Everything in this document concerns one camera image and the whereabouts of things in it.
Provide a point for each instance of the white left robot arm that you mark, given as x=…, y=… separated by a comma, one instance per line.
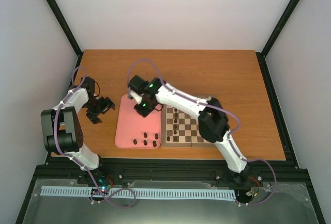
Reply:
x=61, y=129

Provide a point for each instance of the light blue cable duct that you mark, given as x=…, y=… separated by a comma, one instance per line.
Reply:
x=141, y=193

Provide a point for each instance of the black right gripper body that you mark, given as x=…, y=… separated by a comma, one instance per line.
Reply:
x=147, y=108

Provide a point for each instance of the wooden chessboard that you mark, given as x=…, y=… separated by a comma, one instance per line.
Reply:
x=187, y=130

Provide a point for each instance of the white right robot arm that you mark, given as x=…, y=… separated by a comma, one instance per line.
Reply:
x=212, y=119

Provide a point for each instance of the black aluminium frame rail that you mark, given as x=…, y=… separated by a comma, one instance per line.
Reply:
x=122, y=170

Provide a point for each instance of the left controller circuit board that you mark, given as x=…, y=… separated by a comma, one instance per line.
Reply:
x=105, y=183

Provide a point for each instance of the pink plastic tray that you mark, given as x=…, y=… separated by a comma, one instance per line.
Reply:
x=131, y=125

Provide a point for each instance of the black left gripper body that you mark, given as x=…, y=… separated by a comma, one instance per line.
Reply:
x=97, y=107

